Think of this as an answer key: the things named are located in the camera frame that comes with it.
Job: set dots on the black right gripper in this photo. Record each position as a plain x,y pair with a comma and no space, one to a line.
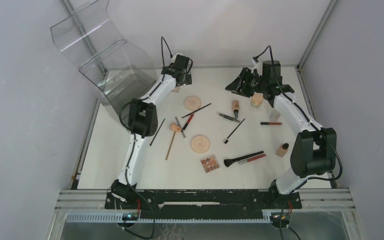
236,85

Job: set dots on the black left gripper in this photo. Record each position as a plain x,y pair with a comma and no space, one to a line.
187,80

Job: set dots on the small square pink compact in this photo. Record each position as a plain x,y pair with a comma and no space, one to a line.
176,89

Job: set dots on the clear acrylic makeup organizer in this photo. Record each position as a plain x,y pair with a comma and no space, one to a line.
117,70

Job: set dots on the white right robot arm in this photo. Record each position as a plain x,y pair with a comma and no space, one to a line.
314,150

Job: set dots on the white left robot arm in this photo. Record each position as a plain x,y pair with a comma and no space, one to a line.
142,124

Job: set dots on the cream jar gold lid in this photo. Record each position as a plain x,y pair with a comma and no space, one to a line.
256,100

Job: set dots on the clear liquid bottle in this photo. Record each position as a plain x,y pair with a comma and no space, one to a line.
274,116

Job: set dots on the round beige sponge upper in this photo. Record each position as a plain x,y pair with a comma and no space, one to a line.
192,103

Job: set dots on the round beige sponge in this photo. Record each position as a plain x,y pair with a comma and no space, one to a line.
192,103
200,144

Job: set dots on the BB cream tube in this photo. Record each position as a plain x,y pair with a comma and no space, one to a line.
235,108

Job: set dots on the thin black liner brush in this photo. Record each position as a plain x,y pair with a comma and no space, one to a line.
194,111

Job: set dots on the dark concealer stick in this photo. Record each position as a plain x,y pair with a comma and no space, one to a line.
230,118

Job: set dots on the thin black pencil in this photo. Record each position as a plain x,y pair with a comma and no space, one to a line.
158,129

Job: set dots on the red lip pencil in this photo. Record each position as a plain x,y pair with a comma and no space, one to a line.
188,121

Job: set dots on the grey metallic stick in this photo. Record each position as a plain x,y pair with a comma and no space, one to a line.
180,127

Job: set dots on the black brow comb brush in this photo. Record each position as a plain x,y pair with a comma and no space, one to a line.
226,140

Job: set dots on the round beige sponge lower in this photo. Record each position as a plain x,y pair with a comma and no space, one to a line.
200,144

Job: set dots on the red silver lip gloss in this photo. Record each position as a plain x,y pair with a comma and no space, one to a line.
251,159

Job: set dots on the black powder brush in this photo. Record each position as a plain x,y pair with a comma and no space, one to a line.
229,162

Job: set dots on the eyeshadow palette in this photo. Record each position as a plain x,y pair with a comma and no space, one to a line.
210,164

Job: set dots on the wooden handle brush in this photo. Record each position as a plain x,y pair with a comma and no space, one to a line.
170,145

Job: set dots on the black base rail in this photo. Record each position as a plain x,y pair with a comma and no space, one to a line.
203,204

